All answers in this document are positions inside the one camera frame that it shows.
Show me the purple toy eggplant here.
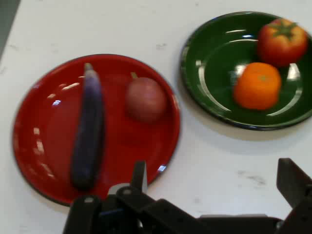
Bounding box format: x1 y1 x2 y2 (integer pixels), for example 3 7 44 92
70 62 104 191

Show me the red toy onion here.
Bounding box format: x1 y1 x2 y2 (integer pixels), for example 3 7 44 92
124 72 168 124

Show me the red toy tomato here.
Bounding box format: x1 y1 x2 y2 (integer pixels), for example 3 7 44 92
257 18 309 68

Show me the orange toy fruit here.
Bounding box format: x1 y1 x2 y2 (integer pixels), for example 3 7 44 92
233 62 282 110

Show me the red enamel plate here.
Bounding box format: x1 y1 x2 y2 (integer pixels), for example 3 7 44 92
12 54 181 207

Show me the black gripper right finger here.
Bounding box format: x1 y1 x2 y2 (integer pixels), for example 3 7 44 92
276 157 312 234

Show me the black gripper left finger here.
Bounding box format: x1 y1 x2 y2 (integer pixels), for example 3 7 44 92
63 160 201 234

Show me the green enamel plate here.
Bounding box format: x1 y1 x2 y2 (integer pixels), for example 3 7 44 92
179 11 312 131

